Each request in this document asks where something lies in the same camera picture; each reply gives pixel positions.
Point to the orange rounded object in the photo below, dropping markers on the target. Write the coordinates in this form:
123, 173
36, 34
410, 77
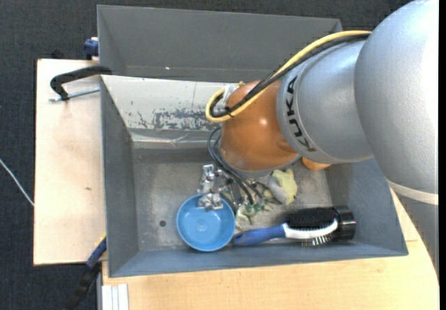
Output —
315, 163

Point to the pale yellow soft toy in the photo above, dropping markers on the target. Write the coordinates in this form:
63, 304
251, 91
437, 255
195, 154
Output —
288, 185

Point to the grey metal bin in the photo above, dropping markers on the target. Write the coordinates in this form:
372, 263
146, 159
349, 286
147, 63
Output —
157, 179

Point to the pale wood flat board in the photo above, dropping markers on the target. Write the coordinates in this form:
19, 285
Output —
66, 169

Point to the pale cream small toy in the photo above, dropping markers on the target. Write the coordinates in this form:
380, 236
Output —
243, 218

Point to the blue and white brush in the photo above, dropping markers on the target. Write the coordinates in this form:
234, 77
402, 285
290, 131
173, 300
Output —
306, 226

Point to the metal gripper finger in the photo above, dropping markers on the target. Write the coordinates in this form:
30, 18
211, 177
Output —
210, 201
209, 176

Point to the blue bowl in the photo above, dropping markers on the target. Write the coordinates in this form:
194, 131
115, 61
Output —
203, 228

